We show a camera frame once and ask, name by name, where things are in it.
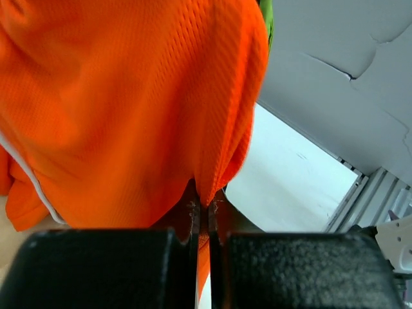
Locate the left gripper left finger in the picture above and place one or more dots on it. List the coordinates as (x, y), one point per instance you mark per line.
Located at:
(179, 285)

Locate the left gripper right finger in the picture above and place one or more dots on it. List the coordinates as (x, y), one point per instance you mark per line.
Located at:
(224, 219)

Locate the orange mesh shorts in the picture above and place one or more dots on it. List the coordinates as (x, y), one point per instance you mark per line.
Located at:
(108, 109)

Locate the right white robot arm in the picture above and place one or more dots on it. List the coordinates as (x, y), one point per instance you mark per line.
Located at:
(394, 241)

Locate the lime green shorts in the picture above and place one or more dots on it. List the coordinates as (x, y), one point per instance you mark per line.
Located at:
(266, 8)

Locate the aluminium mounting rail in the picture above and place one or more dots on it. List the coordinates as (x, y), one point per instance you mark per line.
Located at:
(370, 201)

